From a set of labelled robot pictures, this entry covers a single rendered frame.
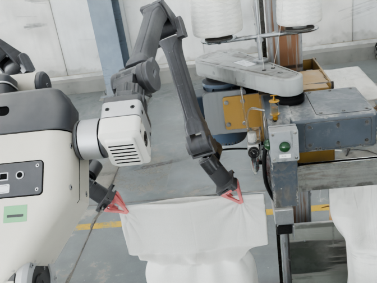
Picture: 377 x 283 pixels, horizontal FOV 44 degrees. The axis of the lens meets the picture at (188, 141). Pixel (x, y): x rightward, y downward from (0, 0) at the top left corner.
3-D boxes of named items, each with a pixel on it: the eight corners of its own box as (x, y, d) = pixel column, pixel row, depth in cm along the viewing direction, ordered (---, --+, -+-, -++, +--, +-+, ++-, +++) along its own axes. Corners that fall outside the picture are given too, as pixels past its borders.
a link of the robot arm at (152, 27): (137, 0, 144) (165, -13, 140) (157, 36, 152) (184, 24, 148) (106, 86, 111) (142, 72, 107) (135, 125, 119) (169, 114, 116)
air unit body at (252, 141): (250, 178, 154) (246, 136, 148) (249, 172, 159) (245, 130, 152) (263, 177, 154) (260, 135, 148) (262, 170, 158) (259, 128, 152)
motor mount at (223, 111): (207, 137, 169) (201, 95, 162) (207, 130, 175) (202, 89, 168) (285, 129, 165) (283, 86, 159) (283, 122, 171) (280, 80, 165)
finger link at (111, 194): (134, 201, 159) (111, 186, 157) (130, 213, 152) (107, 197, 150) (124, 214, 161) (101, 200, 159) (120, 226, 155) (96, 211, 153)
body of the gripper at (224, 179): (235, 173, 155) (223, 156, 153) (235, 187, 145) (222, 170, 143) (219, 182, 157) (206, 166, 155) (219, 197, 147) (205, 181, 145)
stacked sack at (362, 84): (311, 109, 422) (310, 94, 416) (305, 94, 461) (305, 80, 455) (387, 103, 412) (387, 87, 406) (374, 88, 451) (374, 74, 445)
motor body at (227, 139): (208, 150, 175) (200, 87, 165) (210, 133, 189) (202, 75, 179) (249, 146, 173) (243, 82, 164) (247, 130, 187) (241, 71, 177)
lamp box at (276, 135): (271, 163, 125) (269, 132, 121) (270, 155, 129) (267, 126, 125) (299, 160, 124) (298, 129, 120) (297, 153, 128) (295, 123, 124)
